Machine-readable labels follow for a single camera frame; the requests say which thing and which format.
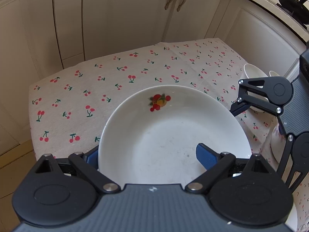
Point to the large pink floral bowl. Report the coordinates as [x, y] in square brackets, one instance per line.
[277, 142]

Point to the white floral bowl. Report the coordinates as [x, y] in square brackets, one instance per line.
[251, 71]
[273, 74]

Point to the white fruit plate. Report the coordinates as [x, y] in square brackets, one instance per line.
[151, 137]

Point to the cherry print tablecloth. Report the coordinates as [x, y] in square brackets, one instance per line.
[69, 109]

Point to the black wok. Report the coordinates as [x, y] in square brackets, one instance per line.
[297, 9]

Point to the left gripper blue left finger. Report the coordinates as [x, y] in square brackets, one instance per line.
[86, 167]

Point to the white kitchen cabinets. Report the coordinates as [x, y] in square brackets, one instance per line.
[42, 37]

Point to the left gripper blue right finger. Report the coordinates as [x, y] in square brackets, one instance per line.
[217, 167]

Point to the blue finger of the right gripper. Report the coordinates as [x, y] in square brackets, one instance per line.
[245, 102]
[294, 158]

